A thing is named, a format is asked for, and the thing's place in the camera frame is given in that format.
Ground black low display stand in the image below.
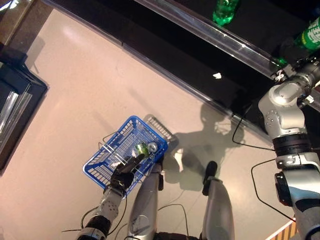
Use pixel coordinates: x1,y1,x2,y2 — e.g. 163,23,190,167
0,43,50,171

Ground wooden slatted panel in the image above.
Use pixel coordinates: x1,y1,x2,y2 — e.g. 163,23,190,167
264,219,301,240

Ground blue plastic shopping basket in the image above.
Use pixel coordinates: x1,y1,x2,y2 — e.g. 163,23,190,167
82,114,170,197

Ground black robot waist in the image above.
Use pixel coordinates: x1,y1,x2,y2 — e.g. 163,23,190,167
149,231,203,240

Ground black cable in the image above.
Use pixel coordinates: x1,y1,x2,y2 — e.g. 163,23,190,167
61,196,129,237
114,203,191,240
231,103,277,152
250,157,297,223

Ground robot right hand black silver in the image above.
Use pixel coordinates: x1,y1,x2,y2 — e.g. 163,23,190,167
271,37,311,67

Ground robot left hand black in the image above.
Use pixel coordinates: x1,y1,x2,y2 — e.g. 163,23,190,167
109,152,147,195

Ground green soda bottle yellow cap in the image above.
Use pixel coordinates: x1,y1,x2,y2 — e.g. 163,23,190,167
133,142,151,159
273,17,320,66
211,0,241,26

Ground robot left leg silver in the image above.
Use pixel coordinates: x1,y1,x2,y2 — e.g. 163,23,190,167
126,156,165,240

